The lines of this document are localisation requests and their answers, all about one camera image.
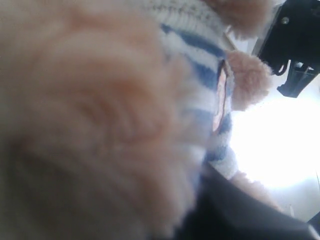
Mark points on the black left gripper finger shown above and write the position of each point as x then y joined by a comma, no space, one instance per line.
224,212

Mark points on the pink teddy bear striped shirt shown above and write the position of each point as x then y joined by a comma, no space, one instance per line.
113,113

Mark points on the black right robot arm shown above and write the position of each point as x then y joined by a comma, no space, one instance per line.
292,45

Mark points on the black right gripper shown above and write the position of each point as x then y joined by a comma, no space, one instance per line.
300,75

